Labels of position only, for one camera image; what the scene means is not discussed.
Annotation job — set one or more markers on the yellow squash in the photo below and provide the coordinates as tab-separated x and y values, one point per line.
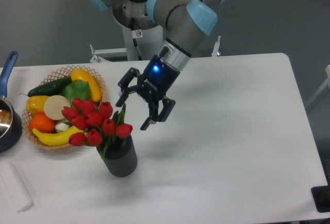
84	75

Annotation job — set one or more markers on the black device at edge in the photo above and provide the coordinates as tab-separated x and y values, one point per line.
321	198

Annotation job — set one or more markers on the white frame at right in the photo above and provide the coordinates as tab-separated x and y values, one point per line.
321	92

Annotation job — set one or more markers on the white folded cloth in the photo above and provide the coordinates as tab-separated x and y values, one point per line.
16	188

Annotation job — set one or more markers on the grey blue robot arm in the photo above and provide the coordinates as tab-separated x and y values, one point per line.
166	33

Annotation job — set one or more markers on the green leafy lettuce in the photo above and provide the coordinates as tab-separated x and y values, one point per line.
76	88

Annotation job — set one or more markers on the white garlic bulb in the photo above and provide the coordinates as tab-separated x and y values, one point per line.
61	126

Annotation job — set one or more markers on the dark grey ribbed vase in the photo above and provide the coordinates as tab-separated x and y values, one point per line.
120	156

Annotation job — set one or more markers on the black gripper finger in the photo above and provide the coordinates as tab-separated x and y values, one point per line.
154	114
124	85

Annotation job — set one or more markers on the dark pot blue handle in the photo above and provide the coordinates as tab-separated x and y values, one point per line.
11	124

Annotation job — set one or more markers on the cream round disc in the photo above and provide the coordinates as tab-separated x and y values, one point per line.
54	105

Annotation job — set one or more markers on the yellow bell pepper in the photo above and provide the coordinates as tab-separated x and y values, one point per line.
35	104

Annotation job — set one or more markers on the yellow banana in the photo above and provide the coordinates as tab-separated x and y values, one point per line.
56	139

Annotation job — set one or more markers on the orange fruit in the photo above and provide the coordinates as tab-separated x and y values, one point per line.
42	123

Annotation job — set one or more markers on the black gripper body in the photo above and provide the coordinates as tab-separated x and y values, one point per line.
155	80

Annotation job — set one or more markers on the green cucumber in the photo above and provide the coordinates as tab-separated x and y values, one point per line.
50	88

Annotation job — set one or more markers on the woven wicker basket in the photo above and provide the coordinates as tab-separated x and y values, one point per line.
61	72

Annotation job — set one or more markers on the red tulip bouquet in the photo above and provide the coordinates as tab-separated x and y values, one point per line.
98	127

